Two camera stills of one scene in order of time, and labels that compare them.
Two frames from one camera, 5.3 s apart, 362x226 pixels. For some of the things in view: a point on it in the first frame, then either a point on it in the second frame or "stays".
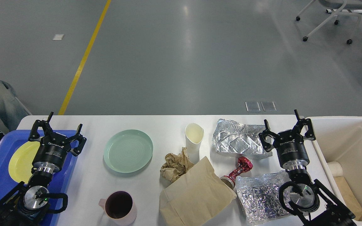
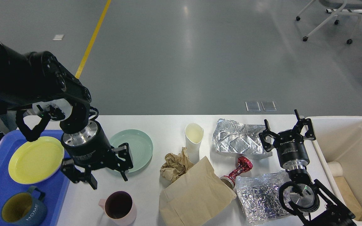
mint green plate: x=128 y=151 stays
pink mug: x=120 y=208 stays
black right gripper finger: x=309 y=135 stays
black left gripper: x=51 y=153 → x=90 y=148
